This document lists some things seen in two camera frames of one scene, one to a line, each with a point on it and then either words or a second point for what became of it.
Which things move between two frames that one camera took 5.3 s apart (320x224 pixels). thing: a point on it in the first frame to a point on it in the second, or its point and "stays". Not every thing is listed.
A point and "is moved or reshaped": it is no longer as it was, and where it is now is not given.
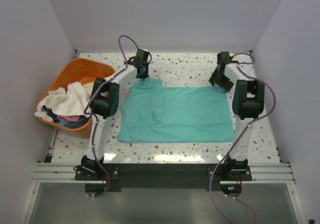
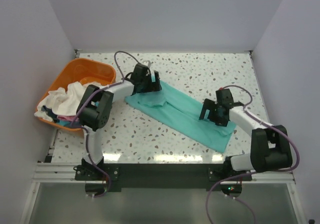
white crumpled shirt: (72, 102) stays
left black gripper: (145, 75) to (153, 86)
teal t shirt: (150, 113) is moved or reshaped
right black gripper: (227, 86) to (209, 104)
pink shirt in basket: (69, 118) stays
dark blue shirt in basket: (49, 112) stays
